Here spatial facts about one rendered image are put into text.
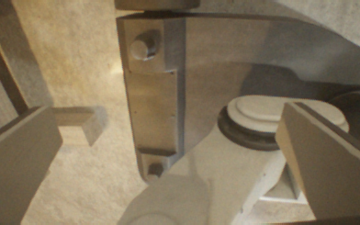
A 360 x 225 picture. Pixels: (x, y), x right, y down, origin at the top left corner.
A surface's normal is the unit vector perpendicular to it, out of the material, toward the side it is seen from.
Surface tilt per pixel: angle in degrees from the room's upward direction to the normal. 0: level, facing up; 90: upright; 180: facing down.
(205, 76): 0
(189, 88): 0
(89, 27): 0
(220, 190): 90
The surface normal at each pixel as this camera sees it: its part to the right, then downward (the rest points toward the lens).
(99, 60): -0.18, 0.51
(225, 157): 0.00, -0.86
